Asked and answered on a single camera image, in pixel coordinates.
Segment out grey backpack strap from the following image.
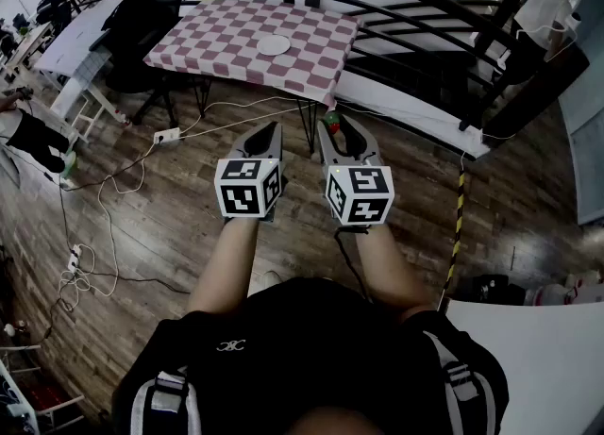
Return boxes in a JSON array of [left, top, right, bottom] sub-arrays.
[[128, 366, 203, 435], [423, 328, 497, 435]]

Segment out black floor cable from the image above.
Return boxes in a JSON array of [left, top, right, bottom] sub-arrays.
[[41, 152, 191, 295]]

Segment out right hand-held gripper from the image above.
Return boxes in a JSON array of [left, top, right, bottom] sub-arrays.
[[316, 114, 395, 227]]

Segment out white red containers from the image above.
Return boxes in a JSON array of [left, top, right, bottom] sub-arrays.
[[523, 270, 604, 307]]

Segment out yellow black striped pole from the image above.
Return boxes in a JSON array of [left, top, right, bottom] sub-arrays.
[[436, 169, 467, 311]]

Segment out white desk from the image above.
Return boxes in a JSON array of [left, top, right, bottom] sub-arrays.
[[31, 0, 134, 124]]

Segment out person's right forearm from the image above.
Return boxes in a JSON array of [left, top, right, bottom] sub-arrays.
[[353, 223, 436, 317]]

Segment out large white power strip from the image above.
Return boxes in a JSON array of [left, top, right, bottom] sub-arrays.
[[152, 126, 183, 146]]

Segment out small white power strip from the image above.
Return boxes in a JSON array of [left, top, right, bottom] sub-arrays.
[[66, 243, 84, 275]]

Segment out person's black shirt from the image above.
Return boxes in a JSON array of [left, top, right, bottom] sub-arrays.
[[111, 276, 511, 435]]

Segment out person's white shoe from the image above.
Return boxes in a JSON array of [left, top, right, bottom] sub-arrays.
[[248, 270, 284, 296]]

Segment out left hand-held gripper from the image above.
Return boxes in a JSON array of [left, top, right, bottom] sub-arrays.
[[213, 120, 286, 223]]

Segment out white round plate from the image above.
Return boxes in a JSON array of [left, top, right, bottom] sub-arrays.
[[256, 34, 292, 58]]

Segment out black metal table leg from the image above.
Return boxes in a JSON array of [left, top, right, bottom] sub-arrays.
[[295, 97, 319, 157], [190, 75, 214, 119]]

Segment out black office chair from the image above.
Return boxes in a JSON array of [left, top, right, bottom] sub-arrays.
[[88, 0, 214, 128]]

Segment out person's left forearm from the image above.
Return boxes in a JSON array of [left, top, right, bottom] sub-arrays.
[[187, 216, 261, 317]]

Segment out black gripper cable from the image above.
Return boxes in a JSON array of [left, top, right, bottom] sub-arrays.
[[333, 226, 375, 303]]

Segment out white cable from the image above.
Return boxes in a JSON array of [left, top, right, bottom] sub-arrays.
[[177, 94, 327, 140]]

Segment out red white checkered tablecloth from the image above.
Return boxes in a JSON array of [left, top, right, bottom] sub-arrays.
[[143, 0, 362, 111]]

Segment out white table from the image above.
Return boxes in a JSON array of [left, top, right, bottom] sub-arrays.
[[443, 298, 604, 435]]

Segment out white platform panel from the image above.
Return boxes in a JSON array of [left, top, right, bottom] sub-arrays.
[[332, 69, 492, 160]]

